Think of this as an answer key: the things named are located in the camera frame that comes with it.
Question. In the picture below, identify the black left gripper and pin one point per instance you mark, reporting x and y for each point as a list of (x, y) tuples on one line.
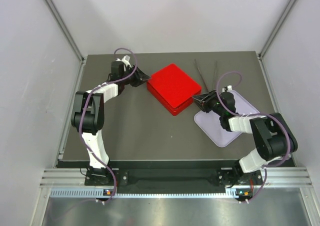
[(141, 76)]

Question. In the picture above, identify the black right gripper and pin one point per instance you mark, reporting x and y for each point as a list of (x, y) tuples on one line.
[(203, 97)]

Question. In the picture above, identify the red box lid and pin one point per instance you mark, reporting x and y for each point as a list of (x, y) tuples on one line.
[(171, 75)]

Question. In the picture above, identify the metal serving tongs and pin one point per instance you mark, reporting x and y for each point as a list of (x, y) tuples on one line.
[(208, 76)]

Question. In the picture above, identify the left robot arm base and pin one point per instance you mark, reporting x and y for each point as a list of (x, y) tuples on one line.
[(103, 177)]

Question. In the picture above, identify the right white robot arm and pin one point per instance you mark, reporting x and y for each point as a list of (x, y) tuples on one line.
[(272, 137)]

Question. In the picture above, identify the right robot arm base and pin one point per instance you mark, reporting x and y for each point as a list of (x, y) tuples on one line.
[(229, 177)]

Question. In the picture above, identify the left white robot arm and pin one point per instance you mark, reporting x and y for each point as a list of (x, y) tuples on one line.
[(88, 114)]

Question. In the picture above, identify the red chocolate box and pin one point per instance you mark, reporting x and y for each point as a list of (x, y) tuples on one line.
[(174, 99)]

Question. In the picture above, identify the lavender tray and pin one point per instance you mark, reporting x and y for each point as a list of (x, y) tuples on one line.
[(209, 123)]

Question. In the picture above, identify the aluminium cable duct rail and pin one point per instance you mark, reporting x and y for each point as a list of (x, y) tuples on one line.
[(69, 183)]

